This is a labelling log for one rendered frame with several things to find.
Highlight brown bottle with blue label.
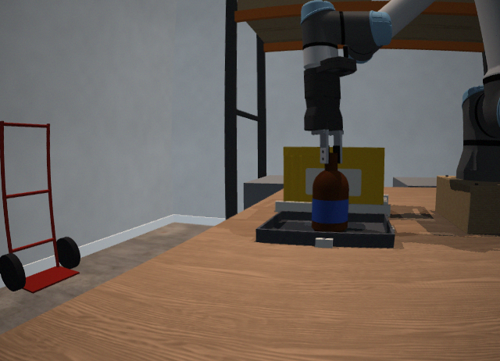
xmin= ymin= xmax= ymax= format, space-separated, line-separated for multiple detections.
xmin=312 ymin=152 xmax=349 ymax=232

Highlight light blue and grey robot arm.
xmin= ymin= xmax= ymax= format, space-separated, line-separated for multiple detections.
xmin=301 ymin=0 xmax=500 ymax=182

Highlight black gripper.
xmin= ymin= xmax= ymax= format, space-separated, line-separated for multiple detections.
xmin=303 ymin=45 xmax=357 ymax=164

